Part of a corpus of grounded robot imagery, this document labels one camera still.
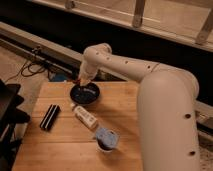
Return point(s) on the blue object on floor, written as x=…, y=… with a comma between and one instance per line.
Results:
x=58, y=77

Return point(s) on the glass cup with blue cloth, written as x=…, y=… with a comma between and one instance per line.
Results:
x=107, y=139

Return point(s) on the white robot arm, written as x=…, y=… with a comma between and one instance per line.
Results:
x=174, y=147

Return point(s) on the white plastic bottle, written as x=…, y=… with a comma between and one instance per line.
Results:
x=84, y=116

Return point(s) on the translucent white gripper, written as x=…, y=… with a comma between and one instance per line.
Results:
x=84, y=81

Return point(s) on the dark ceramic bowl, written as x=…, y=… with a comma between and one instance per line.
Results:
x=84, y=95

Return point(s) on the black chair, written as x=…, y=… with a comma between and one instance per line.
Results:
x=10, y=116

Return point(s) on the metal rail frame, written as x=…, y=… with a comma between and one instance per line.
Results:
x=50, y=53

